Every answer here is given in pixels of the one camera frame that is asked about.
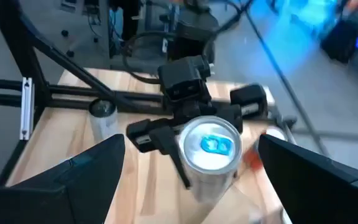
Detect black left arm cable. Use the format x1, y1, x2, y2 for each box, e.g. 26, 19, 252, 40
121, 29, 180, 85

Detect blue silver Red Bull can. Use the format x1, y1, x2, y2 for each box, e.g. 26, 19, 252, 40
177, 115, 244, 203

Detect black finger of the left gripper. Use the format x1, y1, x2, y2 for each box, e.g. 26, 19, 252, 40
149, 126, 192, 190

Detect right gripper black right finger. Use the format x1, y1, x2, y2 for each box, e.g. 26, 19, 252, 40
258, 133, 358, 224

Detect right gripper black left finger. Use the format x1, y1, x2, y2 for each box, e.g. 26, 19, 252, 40
0, 133, 126, 224

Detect black box blue light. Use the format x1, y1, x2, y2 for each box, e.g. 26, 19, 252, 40
320, 17, 358, 65

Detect black aluminium rig frame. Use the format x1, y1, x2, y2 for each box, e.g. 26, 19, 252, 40
0, 0, 298, 187

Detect tall silver black-top can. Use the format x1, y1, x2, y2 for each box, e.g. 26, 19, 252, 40
88, 98, 119, 144

